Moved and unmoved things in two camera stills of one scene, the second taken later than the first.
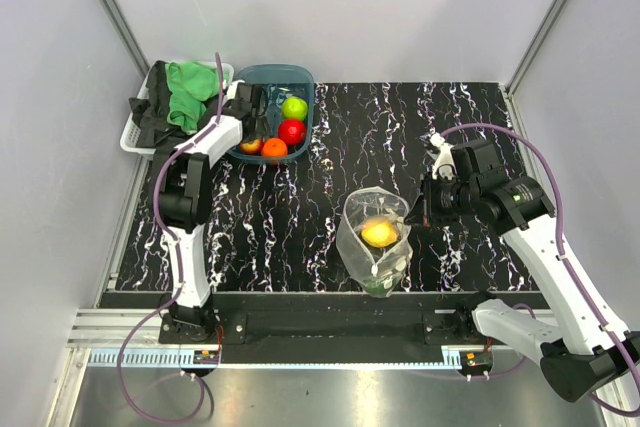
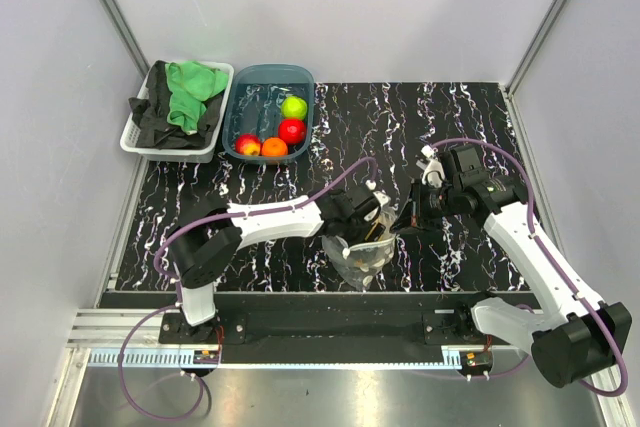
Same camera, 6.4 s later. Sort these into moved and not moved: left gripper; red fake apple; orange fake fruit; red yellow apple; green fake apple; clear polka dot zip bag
Moved: left gripper; clear polka dot zip bag
Not moved: green fake apple; red yellow apple; red fake apple; orange fake fruit
